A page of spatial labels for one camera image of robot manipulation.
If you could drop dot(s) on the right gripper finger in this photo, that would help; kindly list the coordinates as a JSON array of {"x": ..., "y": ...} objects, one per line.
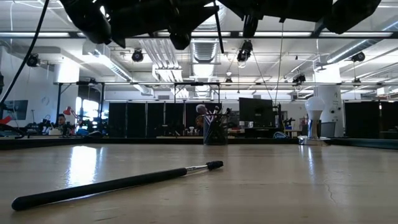
[{"x": 249, "y": 26}]

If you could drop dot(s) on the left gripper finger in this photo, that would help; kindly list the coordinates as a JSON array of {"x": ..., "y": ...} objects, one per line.
[{"x": 180, "y": 40}]

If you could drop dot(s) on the large fluffy powder brush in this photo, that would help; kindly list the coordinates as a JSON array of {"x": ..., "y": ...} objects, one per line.
[{"x": 201, "y": 109}]

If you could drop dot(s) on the overhead light beam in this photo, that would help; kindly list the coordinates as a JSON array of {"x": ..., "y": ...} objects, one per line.
[{"x": 280, "y": 34}]

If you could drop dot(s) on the person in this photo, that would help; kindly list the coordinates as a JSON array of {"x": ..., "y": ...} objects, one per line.
[
  {"x": 61, "y": 121},
  {"x": 199, "y": 121}
]

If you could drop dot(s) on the black partition panels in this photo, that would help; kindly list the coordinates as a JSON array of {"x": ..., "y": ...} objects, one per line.
[
  {"x": 362, "y": 119},
  {"x": 155, "y": 119}
]

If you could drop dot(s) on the black computer monitor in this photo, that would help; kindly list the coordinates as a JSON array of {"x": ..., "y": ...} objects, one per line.
[{"x": 256, "y": 112}]

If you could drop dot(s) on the black mesh pen cup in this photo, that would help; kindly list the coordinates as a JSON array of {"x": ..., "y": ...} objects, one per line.
[{"x": 215, "y": 135}]

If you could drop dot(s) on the white light bulb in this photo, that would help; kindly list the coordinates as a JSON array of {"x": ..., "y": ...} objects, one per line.
[{"x": 314, "y": 107}]

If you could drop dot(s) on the white round column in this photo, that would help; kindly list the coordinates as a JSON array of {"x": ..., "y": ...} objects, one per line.
[{"x": 332, "y": 102}]

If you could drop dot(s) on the red desk lamp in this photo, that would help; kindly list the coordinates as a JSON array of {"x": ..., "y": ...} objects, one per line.
[{"x": 67, "y": 111}]

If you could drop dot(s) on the round silver lamp base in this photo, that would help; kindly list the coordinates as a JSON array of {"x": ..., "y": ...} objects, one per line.
[{"x": 314, "y": 133}]

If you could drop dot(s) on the black ceiling camera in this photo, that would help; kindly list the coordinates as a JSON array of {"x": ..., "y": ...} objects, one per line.
[
  {"x": 299, "y": 78},
  {"x": 358, "y": 56},
  {"x": 32, "y": 60},
  {"x": 244, "y": 51},
  {"x": 137, "y": 55}
]

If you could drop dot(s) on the ribbed silver ceiling duct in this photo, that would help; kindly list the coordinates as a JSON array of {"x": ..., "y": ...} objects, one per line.
[{"x": 203, "y": 51}]

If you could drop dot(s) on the black background rig frame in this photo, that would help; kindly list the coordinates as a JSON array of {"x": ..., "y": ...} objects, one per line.
[{"x": 196, "y": 83}]

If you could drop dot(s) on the black metal table frame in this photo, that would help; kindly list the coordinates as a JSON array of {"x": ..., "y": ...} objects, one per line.
[{"x": 155, "y": 140}]

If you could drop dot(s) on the dark wall picture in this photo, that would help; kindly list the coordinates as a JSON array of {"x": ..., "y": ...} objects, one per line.
[{"x": 14, "y": 109}]

